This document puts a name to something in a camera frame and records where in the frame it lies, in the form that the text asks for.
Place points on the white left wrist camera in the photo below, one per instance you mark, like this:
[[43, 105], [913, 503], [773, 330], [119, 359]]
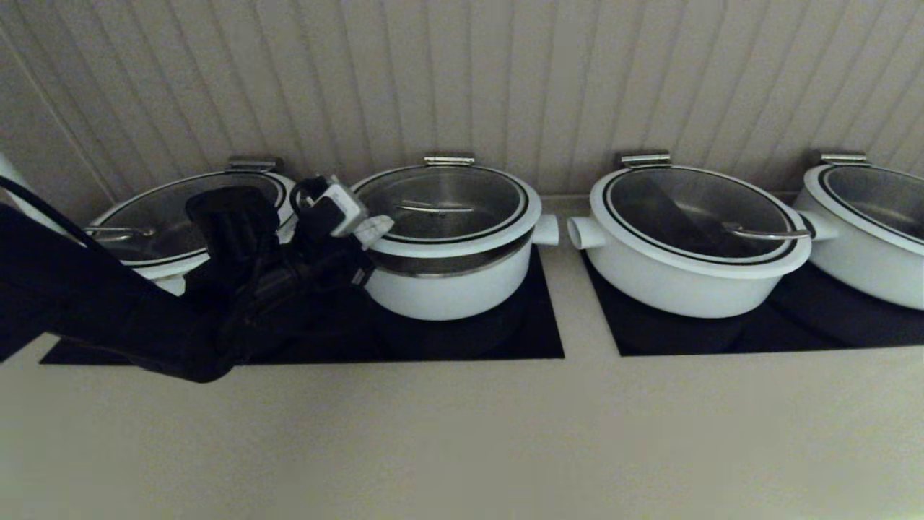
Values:
[[345, 208]]

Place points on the small glass lid white rim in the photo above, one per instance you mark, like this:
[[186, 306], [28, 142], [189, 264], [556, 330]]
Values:
[[447, 209]]

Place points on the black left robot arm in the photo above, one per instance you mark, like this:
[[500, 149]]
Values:
[[108, 310]]

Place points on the black glass induction panel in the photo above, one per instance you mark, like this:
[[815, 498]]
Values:
[[534, 328], [830, 328]]

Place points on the white pole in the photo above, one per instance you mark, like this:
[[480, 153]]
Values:
[[11, 173]]

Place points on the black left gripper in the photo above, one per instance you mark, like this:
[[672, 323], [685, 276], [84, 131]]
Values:
[[328, 263]]

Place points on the deep white pot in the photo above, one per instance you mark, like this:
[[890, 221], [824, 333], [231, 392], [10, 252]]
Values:
[[462, 292]]

